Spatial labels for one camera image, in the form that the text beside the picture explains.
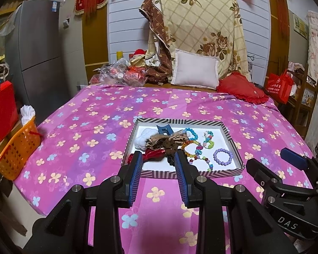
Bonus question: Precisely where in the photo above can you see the pile of plastic wrapped items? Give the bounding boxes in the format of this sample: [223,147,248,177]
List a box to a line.
[89,58,147,87]

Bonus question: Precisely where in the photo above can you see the red gift bag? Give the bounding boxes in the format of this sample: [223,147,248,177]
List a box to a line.
[263,69,295,104]

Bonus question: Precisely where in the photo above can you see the red satin bow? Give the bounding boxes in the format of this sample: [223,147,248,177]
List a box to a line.
[127,149,166,164]

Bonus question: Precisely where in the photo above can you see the blue hair claw clip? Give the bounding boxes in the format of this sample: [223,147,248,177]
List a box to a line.
[156,123,173,136]

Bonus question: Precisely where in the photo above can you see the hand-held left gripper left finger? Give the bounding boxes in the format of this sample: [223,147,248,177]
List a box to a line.
[24,151,144,254]

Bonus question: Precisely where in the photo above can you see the orange plastic basket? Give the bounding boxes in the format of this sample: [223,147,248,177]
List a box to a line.
[0,115,42,180]

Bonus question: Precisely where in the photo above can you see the striped tray box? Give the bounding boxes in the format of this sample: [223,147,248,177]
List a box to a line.
[122,118,245,179]

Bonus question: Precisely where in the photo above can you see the red hat doll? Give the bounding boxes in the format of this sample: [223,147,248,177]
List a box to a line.
[129,49,148,67]

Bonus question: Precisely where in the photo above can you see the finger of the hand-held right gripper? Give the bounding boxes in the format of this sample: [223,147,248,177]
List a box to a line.
[246,158,314,204]
[281,148,318,191]

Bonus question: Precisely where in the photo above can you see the red frilled cushion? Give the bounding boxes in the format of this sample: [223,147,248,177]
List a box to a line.
[216,71,270,104]

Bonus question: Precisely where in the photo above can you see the white fluffy scrunchie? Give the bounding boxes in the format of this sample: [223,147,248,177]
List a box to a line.
[134,128,159,152]

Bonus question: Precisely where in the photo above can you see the pink floral bedsheet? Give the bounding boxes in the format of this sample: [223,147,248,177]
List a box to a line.
[13,83,316,254]

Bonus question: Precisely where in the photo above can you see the white pillow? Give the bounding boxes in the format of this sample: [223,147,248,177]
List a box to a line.
[171,48,220,89]

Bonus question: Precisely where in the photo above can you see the beige floral quilt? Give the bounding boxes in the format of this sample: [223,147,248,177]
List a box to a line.
[138,0,252,84]

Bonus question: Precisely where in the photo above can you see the wooden chair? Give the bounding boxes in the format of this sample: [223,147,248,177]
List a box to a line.
[286,61,318,134]

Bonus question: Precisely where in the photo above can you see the beige mesh scrunchie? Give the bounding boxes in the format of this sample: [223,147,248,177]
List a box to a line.
[145,134,170,149]

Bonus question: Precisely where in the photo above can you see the purple beaded bracelet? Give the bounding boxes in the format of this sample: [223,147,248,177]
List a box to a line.
[213,148,233,166]

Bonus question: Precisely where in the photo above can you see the small framed picture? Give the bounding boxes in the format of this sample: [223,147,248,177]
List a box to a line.
[292,13,309,40]

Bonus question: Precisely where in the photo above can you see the rainbow beaded bracelet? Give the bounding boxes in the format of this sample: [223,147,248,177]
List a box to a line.
[181,141,202,158]

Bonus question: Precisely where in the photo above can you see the grey refrigerator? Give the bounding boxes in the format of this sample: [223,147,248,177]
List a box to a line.
[4,0,71,118]

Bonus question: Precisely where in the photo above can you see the red box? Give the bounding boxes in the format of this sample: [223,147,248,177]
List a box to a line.
[0,81,19,146]

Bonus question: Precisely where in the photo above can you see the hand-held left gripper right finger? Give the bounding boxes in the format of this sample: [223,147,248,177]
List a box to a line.
[174,149,294,254]

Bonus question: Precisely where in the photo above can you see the large colourful bead bracelet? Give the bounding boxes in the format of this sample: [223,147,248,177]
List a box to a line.
[189,148,214,171]

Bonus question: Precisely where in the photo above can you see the blue beaded bracelet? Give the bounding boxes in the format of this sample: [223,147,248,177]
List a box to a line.
[184,127,199,142]

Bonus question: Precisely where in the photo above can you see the leopard print bow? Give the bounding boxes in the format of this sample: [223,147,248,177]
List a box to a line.
[170,130,192,145]

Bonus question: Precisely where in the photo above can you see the red knot ornament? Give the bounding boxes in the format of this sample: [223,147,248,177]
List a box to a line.
[274,0,291,33]

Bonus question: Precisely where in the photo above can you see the white and teal bracelet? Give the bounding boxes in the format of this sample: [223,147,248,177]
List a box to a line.
[202,130,215,149]

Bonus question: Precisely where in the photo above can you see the white cloth in basket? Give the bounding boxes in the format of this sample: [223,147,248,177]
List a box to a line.
[20,105,37,125]

